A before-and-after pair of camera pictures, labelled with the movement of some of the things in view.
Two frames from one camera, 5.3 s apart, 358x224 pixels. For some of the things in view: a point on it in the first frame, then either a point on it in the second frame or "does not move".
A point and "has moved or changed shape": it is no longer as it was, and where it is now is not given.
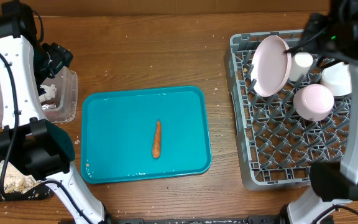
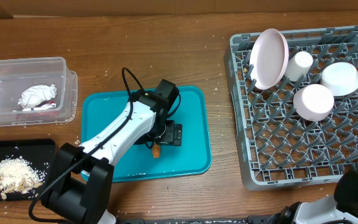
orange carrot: [156, 145] does not move
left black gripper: [61, 56] to [173, 135]
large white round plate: [270, 65] has moved or changed shape
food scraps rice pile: [14, 180] does not move
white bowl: [337, 77] does not move
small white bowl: [314, 102] does not move
